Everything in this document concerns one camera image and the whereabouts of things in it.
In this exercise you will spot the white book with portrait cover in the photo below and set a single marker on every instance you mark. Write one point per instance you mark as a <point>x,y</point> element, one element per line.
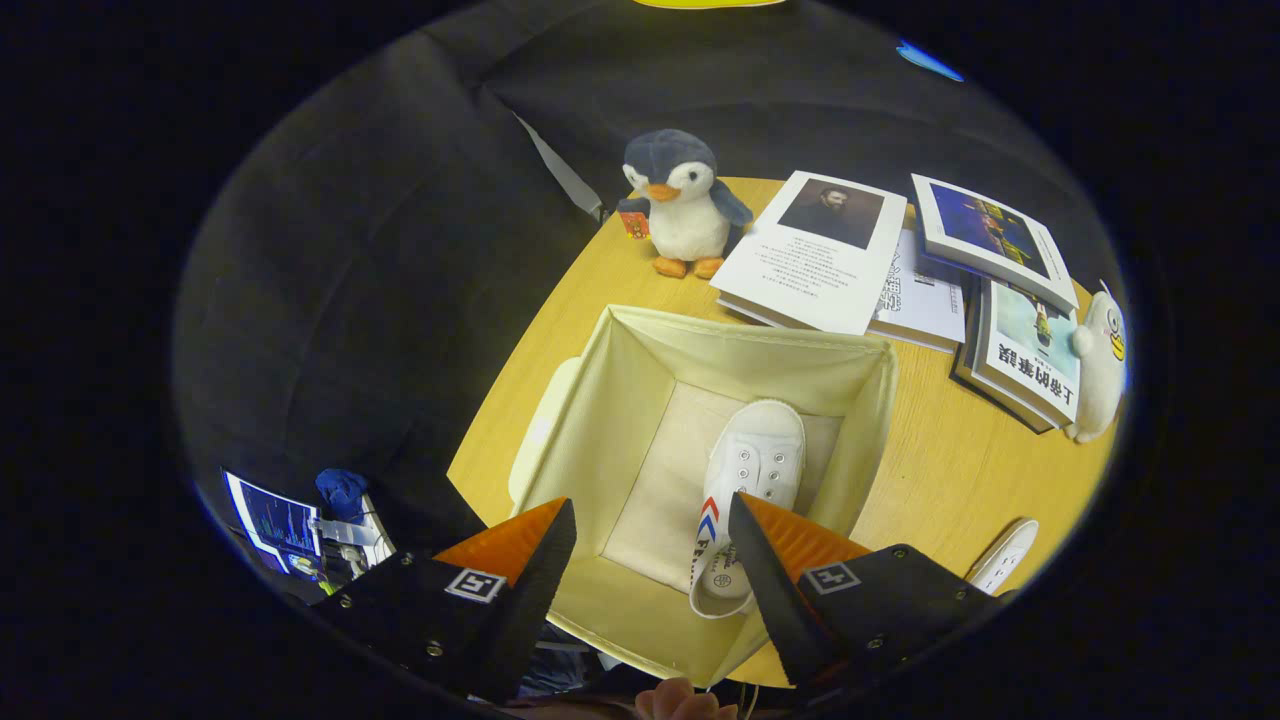
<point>815,265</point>

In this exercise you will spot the white and black device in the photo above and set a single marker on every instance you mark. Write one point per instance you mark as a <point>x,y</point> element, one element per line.
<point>355,548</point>

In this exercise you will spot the white duck plush toy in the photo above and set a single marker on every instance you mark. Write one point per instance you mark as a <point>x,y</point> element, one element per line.
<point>1098,370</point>

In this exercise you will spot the book with pale teal cover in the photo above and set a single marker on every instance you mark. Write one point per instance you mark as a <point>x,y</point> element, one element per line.
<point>1030,360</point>

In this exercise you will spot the blue white penguin plush toy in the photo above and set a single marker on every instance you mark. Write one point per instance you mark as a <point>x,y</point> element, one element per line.
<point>685,215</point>

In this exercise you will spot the cream fabric storage box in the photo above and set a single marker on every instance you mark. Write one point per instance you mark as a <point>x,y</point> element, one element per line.
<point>640,480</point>

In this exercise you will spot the computer monitor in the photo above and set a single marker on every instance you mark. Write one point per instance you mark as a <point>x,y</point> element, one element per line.
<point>272,522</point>

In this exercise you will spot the book with dark blue cover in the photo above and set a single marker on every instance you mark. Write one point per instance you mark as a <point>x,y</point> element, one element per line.
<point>990,240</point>

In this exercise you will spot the thin white booklet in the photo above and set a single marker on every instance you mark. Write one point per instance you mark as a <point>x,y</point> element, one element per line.
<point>925,300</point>

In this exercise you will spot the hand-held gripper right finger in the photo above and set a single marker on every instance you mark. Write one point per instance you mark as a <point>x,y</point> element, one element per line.
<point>775,600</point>

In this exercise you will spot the blue cloth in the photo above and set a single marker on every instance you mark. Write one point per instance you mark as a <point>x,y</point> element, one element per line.
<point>342,492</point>

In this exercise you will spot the white canvas shoe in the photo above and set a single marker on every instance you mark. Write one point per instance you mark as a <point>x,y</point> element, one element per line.
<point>752,455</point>
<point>1003,558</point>

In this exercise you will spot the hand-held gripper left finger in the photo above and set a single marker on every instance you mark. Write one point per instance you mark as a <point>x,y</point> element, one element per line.
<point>525,600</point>

